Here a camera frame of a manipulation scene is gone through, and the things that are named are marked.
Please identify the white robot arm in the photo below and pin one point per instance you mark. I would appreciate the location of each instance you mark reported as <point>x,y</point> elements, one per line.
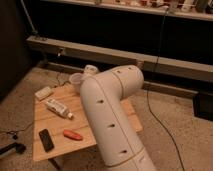
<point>101,94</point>

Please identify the white tube with cap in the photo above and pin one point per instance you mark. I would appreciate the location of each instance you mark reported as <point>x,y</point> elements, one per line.
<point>58,108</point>

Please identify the wooden table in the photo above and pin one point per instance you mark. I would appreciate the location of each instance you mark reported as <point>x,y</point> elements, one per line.
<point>45,119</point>

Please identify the orange carrot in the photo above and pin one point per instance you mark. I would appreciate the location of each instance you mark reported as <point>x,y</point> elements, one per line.
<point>72,135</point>

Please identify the metal pole stand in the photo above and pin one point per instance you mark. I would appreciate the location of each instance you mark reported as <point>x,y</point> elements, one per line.
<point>33,29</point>

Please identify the long shelf ledge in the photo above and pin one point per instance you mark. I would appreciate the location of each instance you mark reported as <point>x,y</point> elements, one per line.
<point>179,68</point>

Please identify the black object on floor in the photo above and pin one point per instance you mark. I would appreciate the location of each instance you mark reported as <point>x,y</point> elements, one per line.
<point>19,148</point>

